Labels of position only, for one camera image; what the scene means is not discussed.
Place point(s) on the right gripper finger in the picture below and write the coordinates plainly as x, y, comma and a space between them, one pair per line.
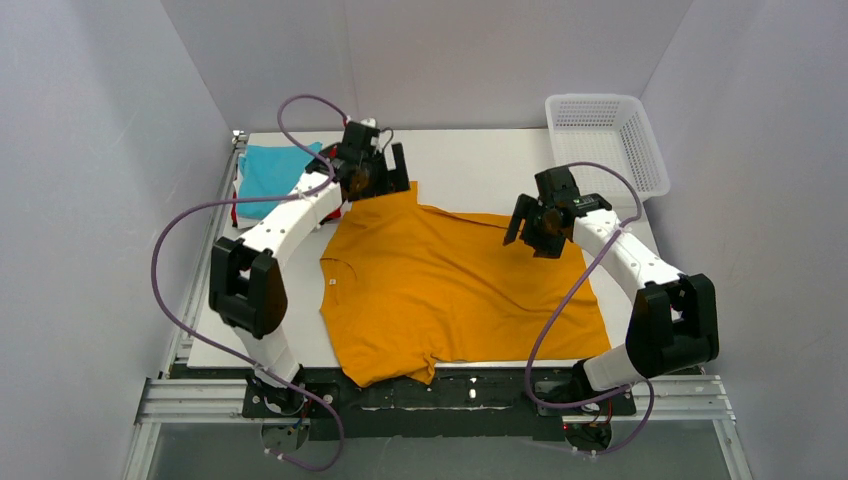
547, 245
521, 224

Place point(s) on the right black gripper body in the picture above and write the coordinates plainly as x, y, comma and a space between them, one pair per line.
530, 232

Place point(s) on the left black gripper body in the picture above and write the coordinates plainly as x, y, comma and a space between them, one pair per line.
383, 177

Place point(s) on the yellow t-shirt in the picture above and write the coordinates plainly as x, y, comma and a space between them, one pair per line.
409, 286

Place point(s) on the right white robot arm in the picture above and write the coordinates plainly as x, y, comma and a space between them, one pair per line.
673, 323

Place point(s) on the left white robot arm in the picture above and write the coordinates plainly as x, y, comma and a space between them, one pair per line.
246, 286

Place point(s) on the blue folded t-shirt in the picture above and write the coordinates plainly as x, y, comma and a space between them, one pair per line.
265, 171

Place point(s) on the white plastic basket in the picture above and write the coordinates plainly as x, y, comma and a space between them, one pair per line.
611, 130

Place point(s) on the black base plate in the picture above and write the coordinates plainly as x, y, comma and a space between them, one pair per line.
458, 402

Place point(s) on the aluminium frame rail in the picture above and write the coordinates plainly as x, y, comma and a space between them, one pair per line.
176, 395

